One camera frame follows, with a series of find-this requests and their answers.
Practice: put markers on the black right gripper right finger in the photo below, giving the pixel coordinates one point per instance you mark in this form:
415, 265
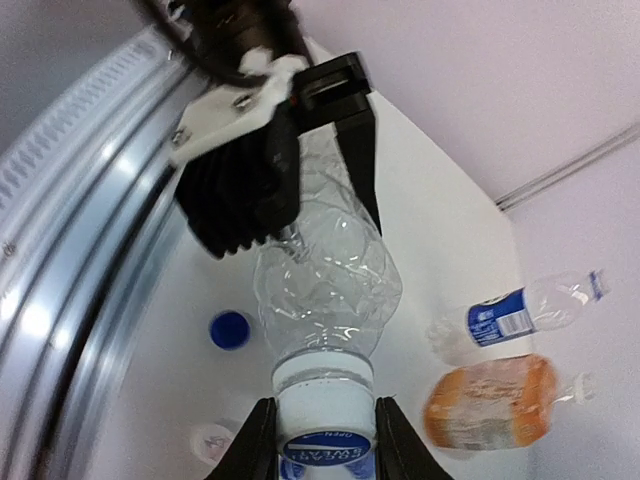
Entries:
401, 454

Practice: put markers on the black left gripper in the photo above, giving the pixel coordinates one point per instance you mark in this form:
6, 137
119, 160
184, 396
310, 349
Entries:
335, 91

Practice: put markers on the white water-bottle cap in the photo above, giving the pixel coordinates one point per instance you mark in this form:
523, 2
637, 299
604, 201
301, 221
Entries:
210, 442

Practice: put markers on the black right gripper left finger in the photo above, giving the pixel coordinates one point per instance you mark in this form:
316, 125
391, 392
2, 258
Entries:
252, 454

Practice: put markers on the blue Pepsi bottle cap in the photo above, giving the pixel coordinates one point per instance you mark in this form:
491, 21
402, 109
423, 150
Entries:
229, 330

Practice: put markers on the aluminium table front rail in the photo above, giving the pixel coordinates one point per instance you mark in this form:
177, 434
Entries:
72, 187

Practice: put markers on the left aluminium corner post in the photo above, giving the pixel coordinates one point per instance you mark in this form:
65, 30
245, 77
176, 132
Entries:
558, 174

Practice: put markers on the clear unlabelled plastic bottle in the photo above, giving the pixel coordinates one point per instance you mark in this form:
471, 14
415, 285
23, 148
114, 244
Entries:
327, 286

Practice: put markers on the orange label crushed bottle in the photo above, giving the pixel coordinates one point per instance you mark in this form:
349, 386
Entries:
500, 404

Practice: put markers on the white blue-top bottle cap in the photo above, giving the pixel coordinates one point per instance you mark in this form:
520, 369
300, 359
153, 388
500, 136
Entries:
325, 408

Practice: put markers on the Pepsi bottle blue label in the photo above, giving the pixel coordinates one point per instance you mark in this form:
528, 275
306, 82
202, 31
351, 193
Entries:
550, 303

